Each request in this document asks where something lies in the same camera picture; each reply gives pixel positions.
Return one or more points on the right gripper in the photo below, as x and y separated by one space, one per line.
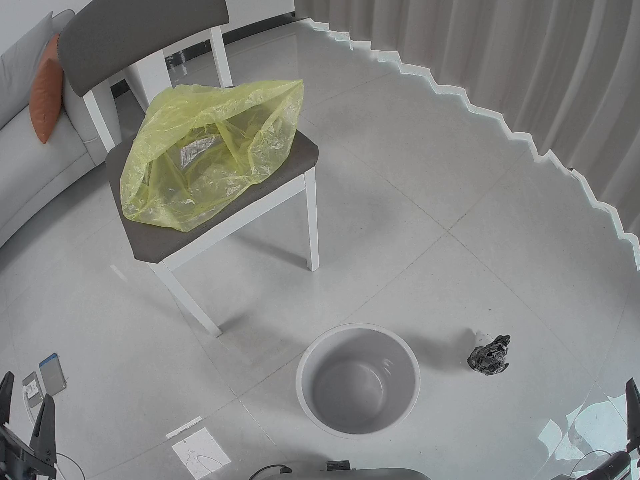
612 465

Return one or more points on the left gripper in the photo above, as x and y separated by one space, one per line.
15 455

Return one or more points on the white trash bin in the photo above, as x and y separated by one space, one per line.
357 418

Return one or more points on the yellow plastic bag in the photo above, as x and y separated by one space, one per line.
200 118

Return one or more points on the crumpled black plastic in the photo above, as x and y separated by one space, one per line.
487 358

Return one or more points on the pale grey sofa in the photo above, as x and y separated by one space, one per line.
30 163

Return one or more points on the orange cushion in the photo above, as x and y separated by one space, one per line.
46 98

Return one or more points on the white curtain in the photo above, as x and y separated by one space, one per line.
500 43

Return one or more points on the white chair with grey seat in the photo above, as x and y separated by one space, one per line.
150 13

